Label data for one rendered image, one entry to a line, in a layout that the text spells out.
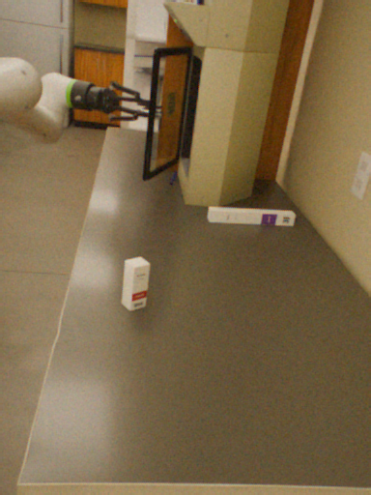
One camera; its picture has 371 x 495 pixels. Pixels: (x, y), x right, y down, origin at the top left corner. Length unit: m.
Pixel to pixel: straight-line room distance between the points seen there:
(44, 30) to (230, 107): 5.06
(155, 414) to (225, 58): 1.04
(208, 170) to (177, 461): 1.02
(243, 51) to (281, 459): 1.11
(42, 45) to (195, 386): 5.86
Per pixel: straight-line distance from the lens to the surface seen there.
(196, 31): 1.49
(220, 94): 1.52
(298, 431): 0.82
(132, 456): 0.74
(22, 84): 1.28
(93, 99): 1.70
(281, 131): 1.97
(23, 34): 6.50
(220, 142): 1.55
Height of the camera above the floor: 1.49
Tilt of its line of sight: 25 degrees down
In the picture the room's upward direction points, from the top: 8 degrees clockwise
